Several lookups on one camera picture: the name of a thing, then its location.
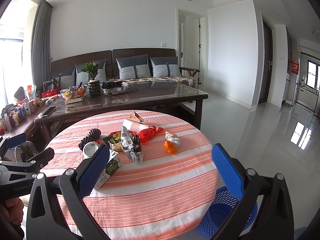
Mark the green milk carton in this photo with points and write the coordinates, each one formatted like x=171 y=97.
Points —
x=111 y=167

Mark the grey curtain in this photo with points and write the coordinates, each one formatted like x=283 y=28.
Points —
x=40 y=45

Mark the smartphone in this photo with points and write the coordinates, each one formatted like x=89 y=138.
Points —
x=48 y=111

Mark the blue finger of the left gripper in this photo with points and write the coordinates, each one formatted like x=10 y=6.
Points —
x=8 y=143
x=32 y=166

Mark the red plastic bag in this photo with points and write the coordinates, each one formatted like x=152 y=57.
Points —
x=147 y=134

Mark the blue plastic trash basket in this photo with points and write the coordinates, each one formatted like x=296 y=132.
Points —
x=220 y=208

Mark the striped orange white tablecloth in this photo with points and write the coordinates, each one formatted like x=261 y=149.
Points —
x=165 y=196

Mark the fruit tray with orange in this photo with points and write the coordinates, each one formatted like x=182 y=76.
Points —
x=74 y=94

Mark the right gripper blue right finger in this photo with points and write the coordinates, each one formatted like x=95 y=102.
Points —
x=263 y=210

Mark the glass fruit bowl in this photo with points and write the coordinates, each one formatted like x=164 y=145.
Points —
x=110 y=88

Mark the grey cushion right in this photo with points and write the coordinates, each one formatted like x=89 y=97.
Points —
x=165 y=66

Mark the white red wrapper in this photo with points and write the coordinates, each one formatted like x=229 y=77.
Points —
x=136 y=117

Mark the person's left hand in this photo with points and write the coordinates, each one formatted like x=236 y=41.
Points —
x=12 y=210

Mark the clear plastic lidded box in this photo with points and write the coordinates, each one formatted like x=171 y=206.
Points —
x=134 y=126

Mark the orange and white wrapper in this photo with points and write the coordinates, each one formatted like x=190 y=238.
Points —
x=172 y=142

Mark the potted green plant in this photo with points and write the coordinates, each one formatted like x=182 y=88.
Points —
x=91 y=69

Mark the white milk snack bag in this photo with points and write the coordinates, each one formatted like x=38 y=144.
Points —
x=131 y=146

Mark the black pine cone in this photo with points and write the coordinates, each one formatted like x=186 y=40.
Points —
x=93 y=135

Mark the dark wooden sofa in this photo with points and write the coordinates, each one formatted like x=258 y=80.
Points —
x=64 y=70

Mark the grey cushion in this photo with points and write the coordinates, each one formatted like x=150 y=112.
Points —
x=134 y=67
x=84 y=77
x=165 y=66

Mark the dark green cracker packet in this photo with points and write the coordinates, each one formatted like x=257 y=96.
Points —
x=113 y=139

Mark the dark wooden coffee table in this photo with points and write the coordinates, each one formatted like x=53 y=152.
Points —
x=167 y=97

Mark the grey cushion left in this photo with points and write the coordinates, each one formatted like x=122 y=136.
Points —
x=84 y=77

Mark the grey cushion middle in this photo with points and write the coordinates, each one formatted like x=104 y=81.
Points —
x=134 y=67

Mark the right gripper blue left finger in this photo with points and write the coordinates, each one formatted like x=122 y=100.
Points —
x=45 y=219

